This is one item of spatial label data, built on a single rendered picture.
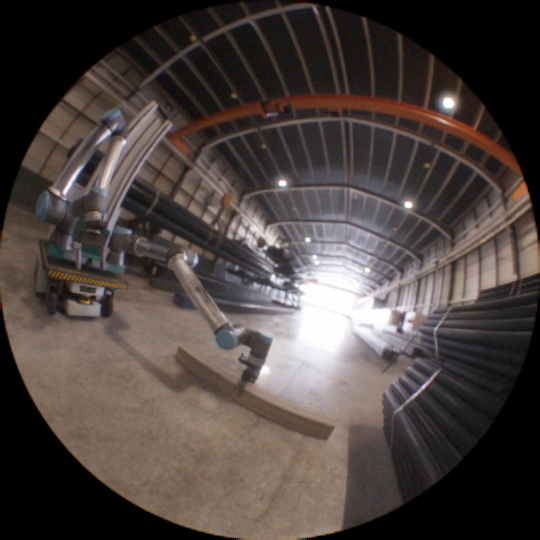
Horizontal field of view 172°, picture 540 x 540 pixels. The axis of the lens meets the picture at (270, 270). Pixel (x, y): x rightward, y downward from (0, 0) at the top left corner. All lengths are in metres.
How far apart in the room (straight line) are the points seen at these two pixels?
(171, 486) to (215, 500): 0.13
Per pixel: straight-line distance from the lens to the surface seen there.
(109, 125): 1.26
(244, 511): 0.67
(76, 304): 1.34
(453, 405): 0.75
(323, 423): 0.96
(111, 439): 0.74
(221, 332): 0.77
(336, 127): 11.28
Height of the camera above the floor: 0.62
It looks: 7 degrees up
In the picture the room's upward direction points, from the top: 18 degrees clockwise
